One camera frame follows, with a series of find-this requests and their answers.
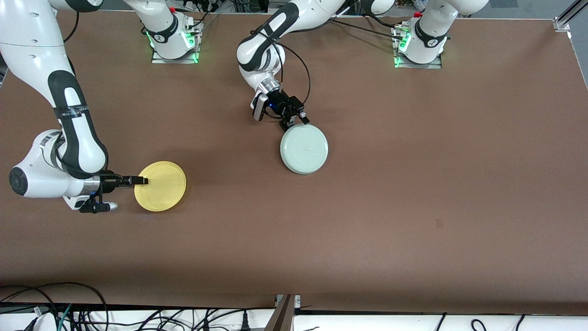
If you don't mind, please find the aluminium profile post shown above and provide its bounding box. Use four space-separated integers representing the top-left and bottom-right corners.
264 294 301 331

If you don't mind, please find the black cable small arc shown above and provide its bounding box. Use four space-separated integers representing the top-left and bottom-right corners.
0 285 60 331

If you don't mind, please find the yellow plate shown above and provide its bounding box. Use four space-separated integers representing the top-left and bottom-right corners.
134 160 187 212

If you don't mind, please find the teal cable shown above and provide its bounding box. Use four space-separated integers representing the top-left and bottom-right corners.
57 303 73 331

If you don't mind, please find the brown table cover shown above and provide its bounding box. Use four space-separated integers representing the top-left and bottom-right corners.
0 9 588 315

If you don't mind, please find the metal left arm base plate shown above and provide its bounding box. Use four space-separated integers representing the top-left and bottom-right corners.
394 23 442 69

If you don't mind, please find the aluminium frame profile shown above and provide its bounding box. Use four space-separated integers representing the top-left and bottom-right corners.
554 0 588 33

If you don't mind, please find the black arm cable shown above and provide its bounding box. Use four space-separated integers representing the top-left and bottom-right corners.
250 9 359 121
63 11 79 43

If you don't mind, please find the black cable across table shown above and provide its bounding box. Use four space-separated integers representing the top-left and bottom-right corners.
331 18 407 40

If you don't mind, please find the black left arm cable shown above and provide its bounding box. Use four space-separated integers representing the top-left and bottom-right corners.
250 9 359 121

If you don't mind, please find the black cable large arc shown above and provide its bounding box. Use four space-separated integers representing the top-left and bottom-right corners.
0 282 109 331

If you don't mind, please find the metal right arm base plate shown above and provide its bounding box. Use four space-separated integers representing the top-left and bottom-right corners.
152 21 199 64

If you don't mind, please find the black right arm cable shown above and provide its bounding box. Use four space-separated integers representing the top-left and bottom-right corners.
63 11 79 43

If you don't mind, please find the pale green plate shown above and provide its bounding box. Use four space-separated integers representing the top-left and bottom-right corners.
280 124 329 175

